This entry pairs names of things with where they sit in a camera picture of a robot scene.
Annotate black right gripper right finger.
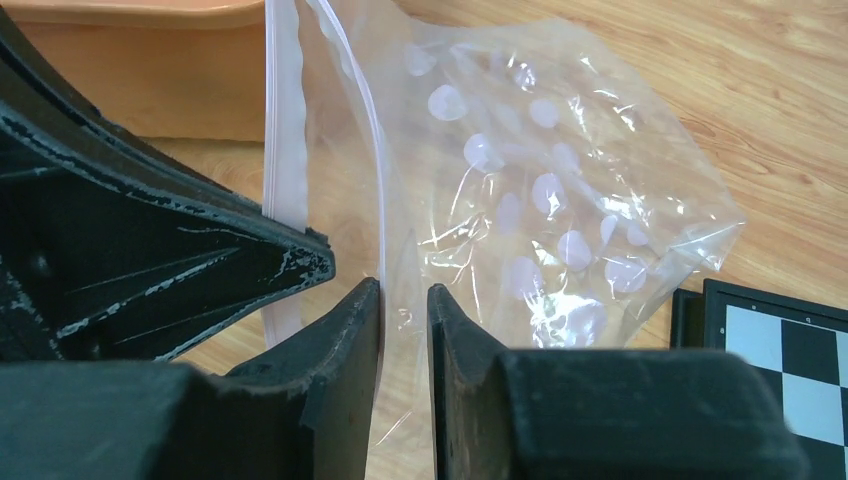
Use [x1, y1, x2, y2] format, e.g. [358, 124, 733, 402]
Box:
[427, 284, 810, 479]

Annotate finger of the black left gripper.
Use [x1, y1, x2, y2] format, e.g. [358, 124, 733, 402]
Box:
[1, 15, 336, 362]

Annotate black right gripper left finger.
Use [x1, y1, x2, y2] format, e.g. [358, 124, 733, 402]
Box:
[1, 278, 381, 479]

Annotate clear zip top bag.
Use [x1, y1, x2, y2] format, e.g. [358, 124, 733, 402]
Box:
[263, 1, 745, 453]

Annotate orange plastic basket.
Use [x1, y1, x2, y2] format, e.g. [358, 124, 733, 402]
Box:
[1, 0, 265, 142]

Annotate black white checkerboard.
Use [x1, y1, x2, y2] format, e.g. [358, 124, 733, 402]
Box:
[670, 279, 847, 479]

